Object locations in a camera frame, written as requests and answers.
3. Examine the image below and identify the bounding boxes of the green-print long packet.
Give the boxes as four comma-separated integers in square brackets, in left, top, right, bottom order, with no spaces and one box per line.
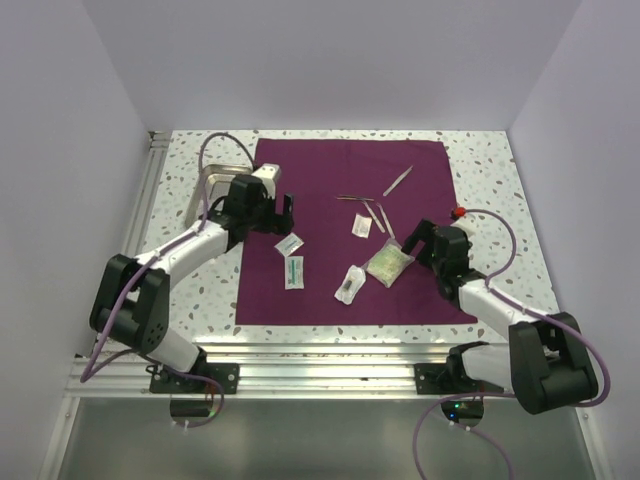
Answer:
[284,255,304,290]

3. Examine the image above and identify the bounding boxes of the straight steel tweezers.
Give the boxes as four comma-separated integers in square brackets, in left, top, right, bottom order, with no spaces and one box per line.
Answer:
[383,165,413,197]

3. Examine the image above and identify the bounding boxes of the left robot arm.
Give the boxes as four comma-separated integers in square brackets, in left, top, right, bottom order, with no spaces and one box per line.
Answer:
[81,164,293,393]

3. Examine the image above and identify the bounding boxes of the purple cloth mat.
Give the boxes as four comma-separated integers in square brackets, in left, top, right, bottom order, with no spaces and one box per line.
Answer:
[236,139,476,326]

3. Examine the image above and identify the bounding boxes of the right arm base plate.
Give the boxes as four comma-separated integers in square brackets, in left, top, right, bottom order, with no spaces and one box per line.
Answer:
[413,363,485,395]

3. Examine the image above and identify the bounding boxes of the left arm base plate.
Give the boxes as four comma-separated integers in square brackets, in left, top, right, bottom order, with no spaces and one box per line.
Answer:
[145,363,240,395]

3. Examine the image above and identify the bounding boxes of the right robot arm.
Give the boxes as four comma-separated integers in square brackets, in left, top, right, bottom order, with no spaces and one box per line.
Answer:
[402,219,611,414]

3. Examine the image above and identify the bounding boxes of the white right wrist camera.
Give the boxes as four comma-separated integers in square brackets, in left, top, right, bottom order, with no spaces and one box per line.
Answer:
[451,206,476,238]

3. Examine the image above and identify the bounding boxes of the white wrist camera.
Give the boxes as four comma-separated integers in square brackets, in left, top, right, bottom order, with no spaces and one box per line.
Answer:
[451,206,476,238]
[252,163,281,198]

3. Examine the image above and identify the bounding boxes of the curved steel tweezers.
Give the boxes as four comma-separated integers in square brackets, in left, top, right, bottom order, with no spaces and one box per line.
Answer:
[376,202,395,239]
[362,200,386,233]

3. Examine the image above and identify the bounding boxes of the green-print glove bag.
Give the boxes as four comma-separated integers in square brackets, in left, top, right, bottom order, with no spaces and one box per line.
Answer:
[364,238,415,288]

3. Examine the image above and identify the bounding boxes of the clear pouch with black item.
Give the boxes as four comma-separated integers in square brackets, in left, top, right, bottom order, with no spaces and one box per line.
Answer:
[334,265,366,305]

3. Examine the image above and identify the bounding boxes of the white square blue-text sachet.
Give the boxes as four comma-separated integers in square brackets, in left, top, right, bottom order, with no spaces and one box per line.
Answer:
[274,233,304,257]

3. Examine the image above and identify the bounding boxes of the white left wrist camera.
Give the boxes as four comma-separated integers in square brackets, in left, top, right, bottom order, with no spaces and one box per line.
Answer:
[252,163,281,198]

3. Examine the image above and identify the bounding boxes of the stainless steel tray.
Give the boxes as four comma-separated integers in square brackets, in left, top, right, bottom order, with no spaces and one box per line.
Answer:
[183,164,247,228]

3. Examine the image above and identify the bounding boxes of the small white packet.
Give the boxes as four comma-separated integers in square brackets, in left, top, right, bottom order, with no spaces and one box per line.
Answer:
[351,214,372,239]

